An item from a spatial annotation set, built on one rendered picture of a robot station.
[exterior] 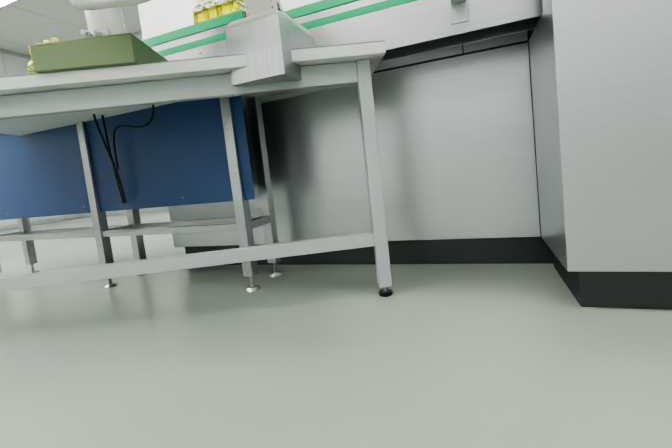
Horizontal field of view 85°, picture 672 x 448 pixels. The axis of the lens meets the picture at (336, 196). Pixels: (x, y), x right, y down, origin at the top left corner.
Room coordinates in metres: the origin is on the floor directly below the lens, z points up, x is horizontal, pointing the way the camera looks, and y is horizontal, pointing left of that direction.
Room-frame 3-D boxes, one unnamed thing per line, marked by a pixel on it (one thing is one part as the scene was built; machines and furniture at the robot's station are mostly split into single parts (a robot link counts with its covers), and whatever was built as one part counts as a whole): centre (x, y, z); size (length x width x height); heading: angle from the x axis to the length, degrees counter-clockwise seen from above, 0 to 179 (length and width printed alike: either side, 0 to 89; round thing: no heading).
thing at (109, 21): (1.10, 0.62, 0.90); 0.16 x 0.13 x 0.15; 178
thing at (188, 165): (1.65, 1.00, 0.54); 1.59 x 0.18 x 0.43; 69
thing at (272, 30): (1.15, 0.13, 0.79); 0.27 x 0.17 x 0.08; 159
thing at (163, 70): (1.77, 0.64, 0.73); 1.58 x 1.52 x 0.04; 93
